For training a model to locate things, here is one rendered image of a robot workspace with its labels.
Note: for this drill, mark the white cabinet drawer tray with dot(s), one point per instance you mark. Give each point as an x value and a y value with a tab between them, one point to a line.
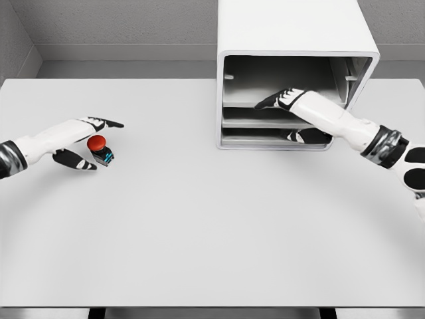
249	141
239	99
252	120

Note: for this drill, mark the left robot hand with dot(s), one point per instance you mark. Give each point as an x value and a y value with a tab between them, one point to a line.
71	133

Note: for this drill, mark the white tabletop storage cabinet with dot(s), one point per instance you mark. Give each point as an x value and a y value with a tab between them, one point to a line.
292	30

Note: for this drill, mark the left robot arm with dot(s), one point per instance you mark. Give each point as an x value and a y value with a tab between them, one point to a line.
23	148

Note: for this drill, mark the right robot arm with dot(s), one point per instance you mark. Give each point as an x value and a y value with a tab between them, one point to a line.
382	141

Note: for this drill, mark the red button load switch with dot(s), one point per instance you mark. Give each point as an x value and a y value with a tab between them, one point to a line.
98	146

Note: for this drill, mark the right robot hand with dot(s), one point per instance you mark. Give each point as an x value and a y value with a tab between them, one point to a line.
315	106

